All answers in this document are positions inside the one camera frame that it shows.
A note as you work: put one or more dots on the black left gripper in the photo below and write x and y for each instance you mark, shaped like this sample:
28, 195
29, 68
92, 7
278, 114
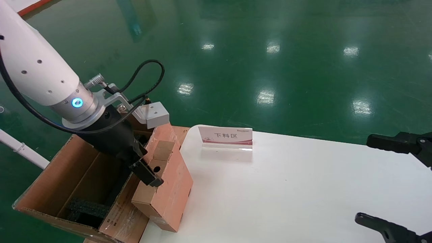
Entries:
113, 135

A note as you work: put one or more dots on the small cardboard box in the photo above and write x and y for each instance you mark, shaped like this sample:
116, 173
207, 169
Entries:
172, 195

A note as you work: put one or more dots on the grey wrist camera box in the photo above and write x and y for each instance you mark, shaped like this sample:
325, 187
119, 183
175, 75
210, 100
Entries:
153, 114

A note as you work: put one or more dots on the large open cardboard box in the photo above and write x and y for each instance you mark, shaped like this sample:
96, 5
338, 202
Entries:
77, 168

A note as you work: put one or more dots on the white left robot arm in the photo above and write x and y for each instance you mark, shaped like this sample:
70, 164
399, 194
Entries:
33, 64

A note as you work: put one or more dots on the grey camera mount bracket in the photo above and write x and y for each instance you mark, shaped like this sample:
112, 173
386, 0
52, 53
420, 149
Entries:
113, 99

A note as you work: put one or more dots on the acrylic sign with red print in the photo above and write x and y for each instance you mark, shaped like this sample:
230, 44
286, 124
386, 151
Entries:
224, 136

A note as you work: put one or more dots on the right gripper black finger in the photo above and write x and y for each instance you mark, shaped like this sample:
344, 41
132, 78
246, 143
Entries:
391, 231
391, 142

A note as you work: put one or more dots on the white tube stand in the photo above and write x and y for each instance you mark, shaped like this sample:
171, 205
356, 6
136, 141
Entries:
23, 150

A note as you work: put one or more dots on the black foam insert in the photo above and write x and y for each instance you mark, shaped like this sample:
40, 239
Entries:
87, 207

